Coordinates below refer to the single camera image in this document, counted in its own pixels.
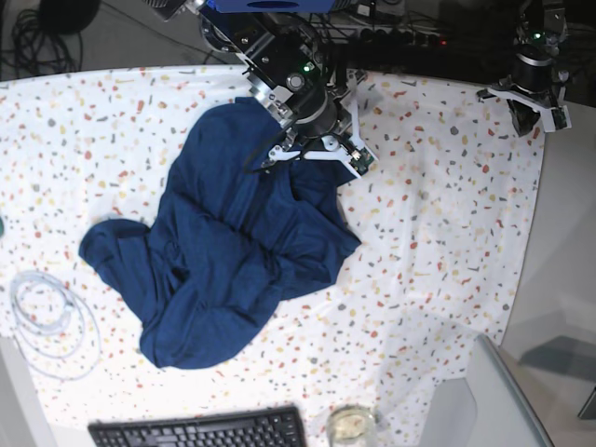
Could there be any coiled white cable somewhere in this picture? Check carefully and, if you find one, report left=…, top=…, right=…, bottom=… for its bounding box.
left=8, top=269, right=103, bottom=383

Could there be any black power strip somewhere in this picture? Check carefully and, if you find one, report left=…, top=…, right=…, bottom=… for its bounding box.
left=358, top=28, right=448, bottom=47

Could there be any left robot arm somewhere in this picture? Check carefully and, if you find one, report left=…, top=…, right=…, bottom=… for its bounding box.
left=477, top=1, right=572, bottom=137

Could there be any blue box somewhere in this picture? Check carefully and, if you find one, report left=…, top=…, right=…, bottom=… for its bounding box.
left=207, top=0, right=353, bottom=13

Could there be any terrazzo patterned tablecloth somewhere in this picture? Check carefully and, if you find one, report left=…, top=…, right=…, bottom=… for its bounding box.
left=1, top=65, right=545, bottom=445

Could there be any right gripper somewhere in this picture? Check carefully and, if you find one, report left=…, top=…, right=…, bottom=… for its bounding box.
left=267, top=69, right=377, bottom=178

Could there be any glass jar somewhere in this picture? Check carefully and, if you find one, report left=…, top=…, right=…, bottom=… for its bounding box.
left=326, top=405, right=378, bottom=447

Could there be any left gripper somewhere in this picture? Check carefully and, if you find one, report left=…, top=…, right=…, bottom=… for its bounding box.
left=477, top=76, right=572, bottom=136

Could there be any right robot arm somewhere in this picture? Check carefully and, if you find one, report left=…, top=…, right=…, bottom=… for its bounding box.
left=148, top=1, right=377, bottom=178

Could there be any black keyboard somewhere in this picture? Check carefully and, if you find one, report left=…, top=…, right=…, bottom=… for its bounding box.
left=88, top=406, right=307, bottom=447

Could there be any dark blue t-shirt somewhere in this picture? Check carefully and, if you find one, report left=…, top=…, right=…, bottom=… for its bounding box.
left=79, top=98, right=359, bottom=370

